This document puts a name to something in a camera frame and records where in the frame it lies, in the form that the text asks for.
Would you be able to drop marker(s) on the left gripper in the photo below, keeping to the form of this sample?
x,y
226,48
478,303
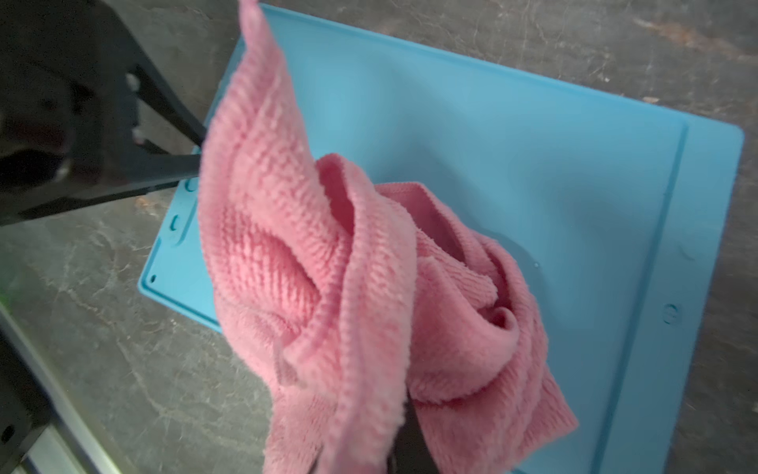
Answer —
x,y
72,79

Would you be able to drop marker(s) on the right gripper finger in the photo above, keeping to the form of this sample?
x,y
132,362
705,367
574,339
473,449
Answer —
x,y
410,453

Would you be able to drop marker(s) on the pink cleaning cloth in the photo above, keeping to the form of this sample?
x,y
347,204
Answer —
x,y
354,301

